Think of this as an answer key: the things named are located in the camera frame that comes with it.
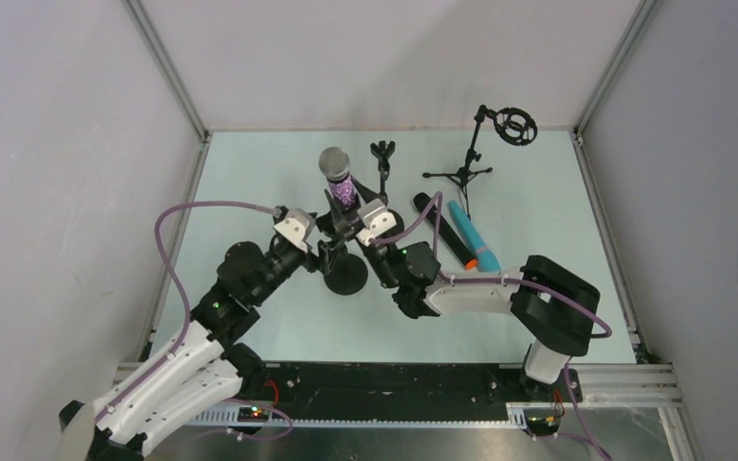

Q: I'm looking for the black ring clip stand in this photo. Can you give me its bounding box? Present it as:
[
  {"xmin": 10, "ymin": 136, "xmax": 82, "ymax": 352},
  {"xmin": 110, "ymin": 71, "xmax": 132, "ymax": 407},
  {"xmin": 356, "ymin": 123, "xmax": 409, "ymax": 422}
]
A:
[{"xmin": 316, "ymin": 212, "xmax": 368, "ymax": 296}]

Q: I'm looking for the black fork clip stand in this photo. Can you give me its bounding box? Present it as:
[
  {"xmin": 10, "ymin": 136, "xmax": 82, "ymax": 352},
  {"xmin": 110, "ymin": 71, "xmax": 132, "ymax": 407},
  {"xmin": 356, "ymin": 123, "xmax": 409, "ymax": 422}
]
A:
[{"xmin": 370, "ymin": 140, "xmax": 405, "ymax": 239}]

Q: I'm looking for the purple glitter microphone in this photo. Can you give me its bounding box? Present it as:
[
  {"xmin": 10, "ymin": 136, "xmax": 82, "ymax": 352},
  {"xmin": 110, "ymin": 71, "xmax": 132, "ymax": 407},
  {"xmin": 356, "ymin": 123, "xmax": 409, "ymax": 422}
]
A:
[{"xmin": 318, "ymin": 146, "xmax": 359, "ymax": 212}]

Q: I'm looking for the black microphone orange end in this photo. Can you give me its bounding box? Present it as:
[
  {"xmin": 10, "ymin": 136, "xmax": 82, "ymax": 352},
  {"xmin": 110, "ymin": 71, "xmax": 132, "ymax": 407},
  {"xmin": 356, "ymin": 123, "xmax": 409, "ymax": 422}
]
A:
[{"xmin": 412, "ymin": 192, "xmax": 479, "ymax": 271}]

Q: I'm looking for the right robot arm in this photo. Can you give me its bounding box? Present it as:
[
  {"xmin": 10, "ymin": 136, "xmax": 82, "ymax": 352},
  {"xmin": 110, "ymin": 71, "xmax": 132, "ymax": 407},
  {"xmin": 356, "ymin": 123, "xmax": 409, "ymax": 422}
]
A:
[{"xmin": 318, "ymin": 175, "xmax": 612, "ymax": 384}]

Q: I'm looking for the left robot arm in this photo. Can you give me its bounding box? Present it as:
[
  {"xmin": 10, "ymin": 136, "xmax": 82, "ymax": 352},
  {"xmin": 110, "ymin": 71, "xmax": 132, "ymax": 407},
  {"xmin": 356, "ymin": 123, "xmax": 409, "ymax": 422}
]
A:
[{"xmin": 54, "ymin": 235, "xmax": 341, "ymax": 460}]

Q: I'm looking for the blue microphone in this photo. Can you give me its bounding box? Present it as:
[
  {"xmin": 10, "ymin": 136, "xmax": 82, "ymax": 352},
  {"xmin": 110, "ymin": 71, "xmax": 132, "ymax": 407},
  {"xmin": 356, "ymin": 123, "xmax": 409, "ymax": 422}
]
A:
[{"xmin": 448, "ymin": 201, "xmax": 502, "ymax": 272}]

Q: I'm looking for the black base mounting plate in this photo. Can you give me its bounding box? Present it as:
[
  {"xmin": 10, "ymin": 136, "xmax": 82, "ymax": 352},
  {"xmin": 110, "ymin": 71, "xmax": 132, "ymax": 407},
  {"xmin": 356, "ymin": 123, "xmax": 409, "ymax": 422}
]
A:
[{"xmin": 237, "ymin": 362, "xmax": 583, "ymax": 423}]

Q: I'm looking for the left controller board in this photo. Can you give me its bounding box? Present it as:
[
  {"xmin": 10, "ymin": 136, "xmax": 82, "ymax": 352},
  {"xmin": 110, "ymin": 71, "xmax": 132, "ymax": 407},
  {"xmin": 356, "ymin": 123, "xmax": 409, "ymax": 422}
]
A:
[{"xmin": 236, "ymin": 406, "xmax": 271, "ymax": 424}]

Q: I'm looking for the controller board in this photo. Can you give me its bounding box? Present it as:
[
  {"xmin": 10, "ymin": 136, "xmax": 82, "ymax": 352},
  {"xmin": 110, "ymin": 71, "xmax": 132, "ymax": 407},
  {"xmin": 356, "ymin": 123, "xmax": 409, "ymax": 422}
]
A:
[
  {"xmin": 525, "ymin": 415, "xmax": 563, "ymax": 438},
  {"xmin": 236, "ymin": 406, "xmax": 271, "ymax": 424}
]

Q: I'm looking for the right controller board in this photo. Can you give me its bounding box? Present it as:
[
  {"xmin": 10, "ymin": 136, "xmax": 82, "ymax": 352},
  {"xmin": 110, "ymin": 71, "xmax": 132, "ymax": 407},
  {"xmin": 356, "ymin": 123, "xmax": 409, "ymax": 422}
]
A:
[{"xmin": 525, "ymin": 415, "xmax": 563, "ymax": 438}]

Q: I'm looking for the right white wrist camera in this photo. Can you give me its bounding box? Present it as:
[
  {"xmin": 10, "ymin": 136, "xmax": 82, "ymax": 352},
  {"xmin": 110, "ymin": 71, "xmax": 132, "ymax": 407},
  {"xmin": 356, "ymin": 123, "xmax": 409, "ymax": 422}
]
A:
[{"xmin": 357, "ymin": 199, "xmax": 397, "ymax": 246}]

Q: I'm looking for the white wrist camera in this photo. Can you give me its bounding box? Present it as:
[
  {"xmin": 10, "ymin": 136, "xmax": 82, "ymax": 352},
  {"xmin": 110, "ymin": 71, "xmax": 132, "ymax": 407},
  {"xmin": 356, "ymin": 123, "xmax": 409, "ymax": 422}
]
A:
[
  {"xmin": 357, "ymin": 199, "xmax": 397, "ymax": 246},
  {"xmin": 273, "ymin": 207, "xmax": 316, "ymax": 254}
]

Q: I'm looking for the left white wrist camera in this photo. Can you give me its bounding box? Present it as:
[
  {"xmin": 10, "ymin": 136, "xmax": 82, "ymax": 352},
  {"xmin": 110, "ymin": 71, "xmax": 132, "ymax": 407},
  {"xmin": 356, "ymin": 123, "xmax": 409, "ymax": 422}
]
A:
[{"xmin": 273, "ymin": 207, "xmax": 316, "ymax": 254}]

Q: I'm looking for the black tripod shock mount stand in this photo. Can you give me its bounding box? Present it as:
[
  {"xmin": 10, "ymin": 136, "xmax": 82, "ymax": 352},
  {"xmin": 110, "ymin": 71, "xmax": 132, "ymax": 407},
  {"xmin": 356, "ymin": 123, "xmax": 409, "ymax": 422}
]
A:
[{"xmin": 422, "ymin": 105, "xmax": 538, "ymax": 218}]

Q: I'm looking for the white slotted cable duct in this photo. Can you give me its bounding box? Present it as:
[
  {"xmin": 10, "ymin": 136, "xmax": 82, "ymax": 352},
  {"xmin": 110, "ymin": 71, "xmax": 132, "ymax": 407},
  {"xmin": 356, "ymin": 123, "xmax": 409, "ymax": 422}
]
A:
[{"xmin": 190, "ymin": 405, "xmax": 529, "ymax": 428}]

